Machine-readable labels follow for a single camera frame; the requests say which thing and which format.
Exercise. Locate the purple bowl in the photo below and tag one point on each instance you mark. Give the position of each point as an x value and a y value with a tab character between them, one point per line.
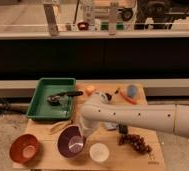
70	142

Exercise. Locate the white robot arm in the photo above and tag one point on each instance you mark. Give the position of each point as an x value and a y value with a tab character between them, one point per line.
165	118

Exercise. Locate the orange fruit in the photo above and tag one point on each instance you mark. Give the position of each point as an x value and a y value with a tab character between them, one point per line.
90	89

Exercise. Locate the small dark cup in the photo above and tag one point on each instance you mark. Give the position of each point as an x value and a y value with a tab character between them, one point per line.
109	96

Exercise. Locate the blue cup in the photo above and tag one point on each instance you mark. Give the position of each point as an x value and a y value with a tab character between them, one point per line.
132	91

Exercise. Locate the grey blue cloth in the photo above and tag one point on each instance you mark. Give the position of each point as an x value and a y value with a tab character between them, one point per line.
110	126

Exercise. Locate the black remote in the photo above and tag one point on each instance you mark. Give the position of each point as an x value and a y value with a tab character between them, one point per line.
123	129

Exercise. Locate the yellow banana peel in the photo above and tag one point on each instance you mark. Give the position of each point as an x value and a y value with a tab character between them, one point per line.
59	126

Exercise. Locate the green plastic tray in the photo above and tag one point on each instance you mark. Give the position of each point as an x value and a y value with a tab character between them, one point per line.
41	110

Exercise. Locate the wooden board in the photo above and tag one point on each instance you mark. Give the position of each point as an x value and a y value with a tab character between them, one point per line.
121	158

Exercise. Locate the bunch of dark grapes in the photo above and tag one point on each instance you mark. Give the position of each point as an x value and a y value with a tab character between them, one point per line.
136	141

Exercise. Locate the red bowl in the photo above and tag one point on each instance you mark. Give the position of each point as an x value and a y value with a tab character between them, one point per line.
24	148

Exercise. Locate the black handled scoop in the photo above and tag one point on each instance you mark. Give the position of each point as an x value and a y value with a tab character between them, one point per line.
54	99

